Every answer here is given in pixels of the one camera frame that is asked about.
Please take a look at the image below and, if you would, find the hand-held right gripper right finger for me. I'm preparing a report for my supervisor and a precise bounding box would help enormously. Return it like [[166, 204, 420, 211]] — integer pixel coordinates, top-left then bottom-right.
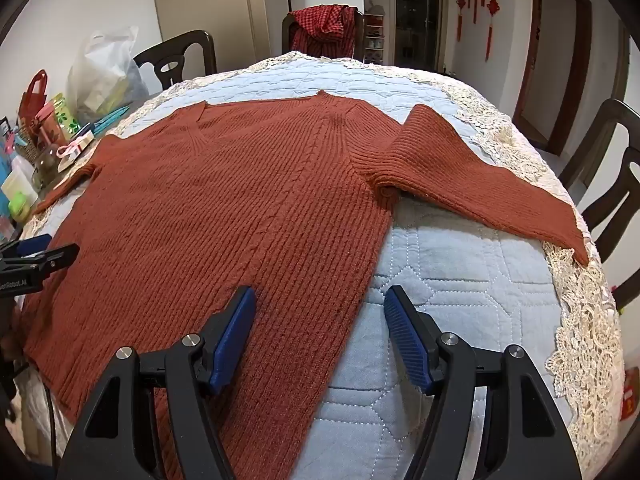
[[384, 285, 583, 480]]

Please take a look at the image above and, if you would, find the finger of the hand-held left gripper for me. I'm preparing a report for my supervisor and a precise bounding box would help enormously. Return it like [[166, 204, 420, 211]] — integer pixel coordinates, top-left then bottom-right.
[[0, 233, 52, 260], [0, 243, 81, 275]]

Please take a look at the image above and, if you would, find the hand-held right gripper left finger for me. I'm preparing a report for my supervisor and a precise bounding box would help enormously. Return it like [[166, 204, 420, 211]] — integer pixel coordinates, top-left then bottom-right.
[[56, 285, 258, 480]]

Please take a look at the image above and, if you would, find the rust brown knit sweater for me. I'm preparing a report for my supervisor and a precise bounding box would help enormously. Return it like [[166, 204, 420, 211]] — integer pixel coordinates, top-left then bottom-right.
[[20, 91, 592, 480]]

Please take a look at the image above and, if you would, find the white box with green lid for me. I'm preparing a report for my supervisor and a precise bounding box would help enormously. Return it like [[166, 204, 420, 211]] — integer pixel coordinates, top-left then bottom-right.
[[0, 164, 40, 222]]

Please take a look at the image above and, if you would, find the blue quilted lace-edged tablecloth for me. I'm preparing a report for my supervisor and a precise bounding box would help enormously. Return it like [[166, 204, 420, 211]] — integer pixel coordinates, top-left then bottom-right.
[[15, 51, 630, 480]]

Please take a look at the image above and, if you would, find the glass jar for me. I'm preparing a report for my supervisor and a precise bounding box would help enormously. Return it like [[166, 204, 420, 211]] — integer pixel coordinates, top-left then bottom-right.
[[32, 142, 64, 192]]

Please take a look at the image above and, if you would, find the pink and white packet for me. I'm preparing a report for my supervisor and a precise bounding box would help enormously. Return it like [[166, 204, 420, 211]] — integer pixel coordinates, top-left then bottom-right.
[[56, 132, 97, 174]]

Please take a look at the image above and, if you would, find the green patterned box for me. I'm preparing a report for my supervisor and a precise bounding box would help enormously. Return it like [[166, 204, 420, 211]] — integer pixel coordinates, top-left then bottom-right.
[[49, 92, 81, 141]]

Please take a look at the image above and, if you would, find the red gift bag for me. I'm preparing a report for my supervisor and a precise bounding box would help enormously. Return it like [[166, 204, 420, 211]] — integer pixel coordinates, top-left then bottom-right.
[[19, 70, 50, 126]]

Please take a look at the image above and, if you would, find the white plastic bag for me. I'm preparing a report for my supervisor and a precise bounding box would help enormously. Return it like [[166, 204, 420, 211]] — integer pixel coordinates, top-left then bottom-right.
[[66, 25, 150, 122]]

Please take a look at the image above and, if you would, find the dark wooden chair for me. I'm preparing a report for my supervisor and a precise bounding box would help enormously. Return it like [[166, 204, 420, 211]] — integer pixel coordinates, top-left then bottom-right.
[[132, 30, 219, 96], [557, 98, 640, 313], [281, 7, 366, 62]]

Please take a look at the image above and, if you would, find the red paper packet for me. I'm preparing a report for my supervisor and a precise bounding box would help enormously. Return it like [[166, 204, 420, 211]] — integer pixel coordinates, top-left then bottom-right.
[[620, 365, 640, 422]]

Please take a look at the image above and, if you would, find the beige cabinet door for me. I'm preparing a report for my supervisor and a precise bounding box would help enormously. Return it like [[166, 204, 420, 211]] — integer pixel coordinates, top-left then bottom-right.
[[150, 0, 272, 61]]

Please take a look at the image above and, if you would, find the shoe rack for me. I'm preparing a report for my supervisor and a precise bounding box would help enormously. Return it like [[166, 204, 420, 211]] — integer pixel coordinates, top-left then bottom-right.
[[363, 2, 386, 66]]

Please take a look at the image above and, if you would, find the red checked garment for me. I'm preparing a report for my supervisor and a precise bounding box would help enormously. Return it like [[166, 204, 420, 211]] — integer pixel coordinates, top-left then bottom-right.
[[290, 4, 359, 59]]

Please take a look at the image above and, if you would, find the dark glass door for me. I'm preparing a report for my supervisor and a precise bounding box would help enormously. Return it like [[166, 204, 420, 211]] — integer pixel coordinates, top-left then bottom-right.
[[387, 0, 449, 72]]

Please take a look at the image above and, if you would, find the brown wooden door frame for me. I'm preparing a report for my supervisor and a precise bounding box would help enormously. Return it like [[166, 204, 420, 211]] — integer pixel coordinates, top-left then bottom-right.
[[512, 0, 594, 157]]

